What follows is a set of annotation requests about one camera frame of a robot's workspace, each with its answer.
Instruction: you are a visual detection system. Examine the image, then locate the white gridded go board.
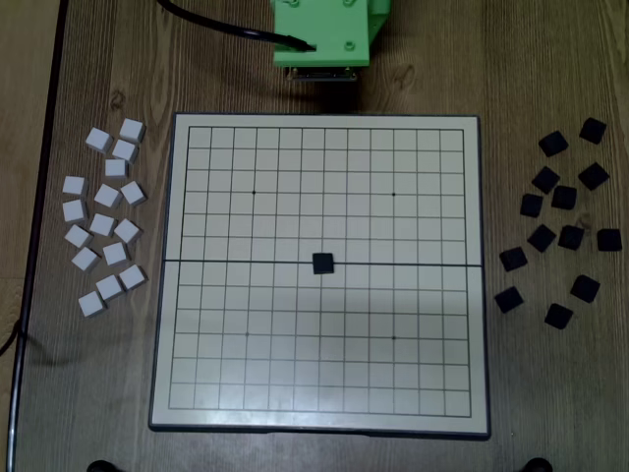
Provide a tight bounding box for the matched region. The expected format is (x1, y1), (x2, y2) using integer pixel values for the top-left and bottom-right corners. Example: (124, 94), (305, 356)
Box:
(148, 111), (492, 442)

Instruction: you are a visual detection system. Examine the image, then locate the green camera mount box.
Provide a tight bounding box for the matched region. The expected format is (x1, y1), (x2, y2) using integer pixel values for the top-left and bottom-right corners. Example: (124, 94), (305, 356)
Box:
(271, 0), (371, 68)

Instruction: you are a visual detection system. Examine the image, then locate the white cube stone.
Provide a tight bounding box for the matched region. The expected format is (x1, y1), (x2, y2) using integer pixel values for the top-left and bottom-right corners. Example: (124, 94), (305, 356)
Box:
(61, 198), (90, 223)
(61, 175), (90, 197)
(78, 290), (108, 320)
(113, 217), (144, 246)
(118, 117), (147, 145)
(71, 245), (102, 274)
(63, 223), (95, 251)
(111, 139), (141, 164)
(118, 264), (149, 292)
(88, 211), (118, 238)
(92, 183), (124, 209)
(94, 274), (126, 303)
(84, 127), (115, 154)
(101, 241), (131, 267)
(103, 157), (130, 180)
(119, 180), (149, 207)

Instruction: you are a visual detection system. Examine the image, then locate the thin black cable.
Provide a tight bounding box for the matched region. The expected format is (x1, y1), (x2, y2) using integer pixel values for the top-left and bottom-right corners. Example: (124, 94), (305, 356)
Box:
(0, 319), (26, 356)

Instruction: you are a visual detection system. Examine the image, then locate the camera circuit board module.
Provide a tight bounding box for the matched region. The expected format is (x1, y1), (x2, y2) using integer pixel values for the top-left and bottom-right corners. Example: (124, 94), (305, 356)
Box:
(286, 63), (359, 84)

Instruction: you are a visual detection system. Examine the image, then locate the thick black camera cable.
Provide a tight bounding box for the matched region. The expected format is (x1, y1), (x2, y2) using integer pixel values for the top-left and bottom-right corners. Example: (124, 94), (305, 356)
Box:
(155, 0), (316, 53)

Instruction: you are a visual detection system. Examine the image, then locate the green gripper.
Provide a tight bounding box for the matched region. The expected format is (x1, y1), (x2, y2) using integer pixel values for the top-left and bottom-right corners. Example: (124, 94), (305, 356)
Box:
(366, 0), (393, 39)

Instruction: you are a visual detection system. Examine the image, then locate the dark table edge trim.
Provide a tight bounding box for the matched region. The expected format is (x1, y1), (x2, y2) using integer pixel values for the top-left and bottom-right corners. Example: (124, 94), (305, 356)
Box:
(5, 0), (71, 472)

